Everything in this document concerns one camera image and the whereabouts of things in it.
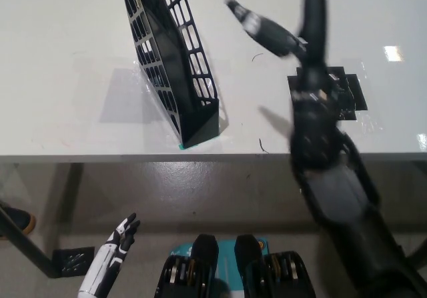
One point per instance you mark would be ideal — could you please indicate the black tape patch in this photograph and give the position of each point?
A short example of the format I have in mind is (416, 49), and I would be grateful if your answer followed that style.
(353, 91)

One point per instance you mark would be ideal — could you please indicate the black shoe with tan sole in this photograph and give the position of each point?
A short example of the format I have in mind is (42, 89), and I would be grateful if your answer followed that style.
(16, 218)

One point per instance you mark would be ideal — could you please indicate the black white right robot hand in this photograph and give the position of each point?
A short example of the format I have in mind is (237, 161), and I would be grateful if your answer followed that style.
(313, 44)

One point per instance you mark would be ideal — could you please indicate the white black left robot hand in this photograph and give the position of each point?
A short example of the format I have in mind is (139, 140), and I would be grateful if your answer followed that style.
(106, 261)

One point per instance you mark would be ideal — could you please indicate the black patterned foot plate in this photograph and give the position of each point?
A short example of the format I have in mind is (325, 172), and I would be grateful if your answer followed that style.
(73, 261)

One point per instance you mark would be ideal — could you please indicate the teal tape marker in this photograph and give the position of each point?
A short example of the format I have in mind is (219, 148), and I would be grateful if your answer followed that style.
(183, 146)

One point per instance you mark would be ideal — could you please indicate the black notebook with gold corners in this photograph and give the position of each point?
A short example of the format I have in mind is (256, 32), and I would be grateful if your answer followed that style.
(166, 51)

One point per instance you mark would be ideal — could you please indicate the black mesh file shelf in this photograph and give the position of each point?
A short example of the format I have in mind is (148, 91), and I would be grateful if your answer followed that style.
(200, 124)

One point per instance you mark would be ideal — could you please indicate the grey table leg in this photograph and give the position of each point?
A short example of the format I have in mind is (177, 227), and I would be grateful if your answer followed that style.
(68, 204)

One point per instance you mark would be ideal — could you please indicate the black slanted table strut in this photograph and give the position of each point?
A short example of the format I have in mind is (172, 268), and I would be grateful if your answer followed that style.
(26, 244)

